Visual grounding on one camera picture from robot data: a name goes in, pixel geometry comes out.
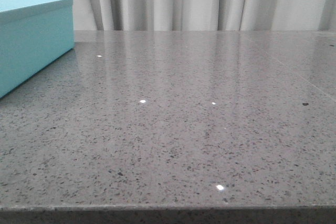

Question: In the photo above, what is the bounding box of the light blue storage box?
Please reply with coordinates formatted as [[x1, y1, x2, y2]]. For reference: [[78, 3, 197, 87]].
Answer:
[[1, 0, 75, 97]]

